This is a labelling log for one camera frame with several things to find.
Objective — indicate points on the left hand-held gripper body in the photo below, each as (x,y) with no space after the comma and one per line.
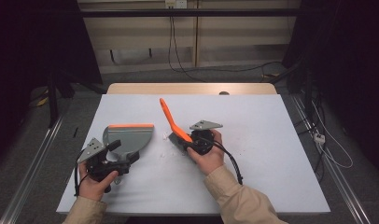
(99,165)

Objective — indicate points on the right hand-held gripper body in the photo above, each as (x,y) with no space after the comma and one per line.
(201,141)

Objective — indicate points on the grey dustpan with orange edge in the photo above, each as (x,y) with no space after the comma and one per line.
(131,137)

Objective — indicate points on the orange brush with grey bristles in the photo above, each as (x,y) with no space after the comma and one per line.
(170,119)

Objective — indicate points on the person's right hand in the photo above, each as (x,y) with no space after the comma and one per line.
(211,160)

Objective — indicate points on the person's left hand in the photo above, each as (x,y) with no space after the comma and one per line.
(92,188)

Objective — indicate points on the small black floor object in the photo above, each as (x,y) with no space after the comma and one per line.
(75,132)

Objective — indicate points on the grey round table grommet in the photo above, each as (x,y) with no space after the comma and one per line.
(224,93)

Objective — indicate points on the wooden table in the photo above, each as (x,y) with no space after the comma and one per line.
(178,88)

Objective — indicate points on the black metal stand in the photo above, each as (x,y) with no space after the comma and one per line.
(53,102)

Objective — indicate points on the yellow floor tape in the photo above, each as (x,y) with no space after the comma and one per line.
(41,101)

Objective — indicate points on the white power strip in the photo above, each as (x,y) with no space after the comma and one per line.
(319,138)

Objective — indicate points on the black curtain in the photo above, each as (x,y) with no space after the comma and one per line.
(22,46)
(349,46)

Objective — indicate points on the aluminium floor rail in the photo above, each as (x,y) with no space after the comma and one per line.
(29,171)
(340,180)

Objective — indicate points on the beige vertical wall trim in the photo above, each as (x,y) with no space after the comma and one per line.
(196,40)

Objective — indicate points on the white wall socket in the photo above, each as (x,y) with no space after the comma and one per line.
(178,3)

